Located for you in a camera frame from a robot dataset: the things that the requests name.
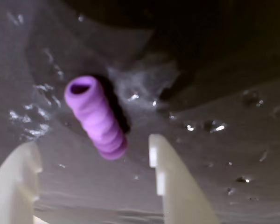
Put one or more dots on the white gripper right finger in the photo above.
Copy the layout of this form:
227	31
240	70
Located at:
177	186

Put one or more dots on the purple ribbed pen grip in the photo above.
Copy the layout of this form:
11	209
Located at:
98	119

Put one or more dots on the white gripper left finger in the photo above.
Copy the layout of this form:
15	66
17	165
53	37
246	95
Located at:
11	186

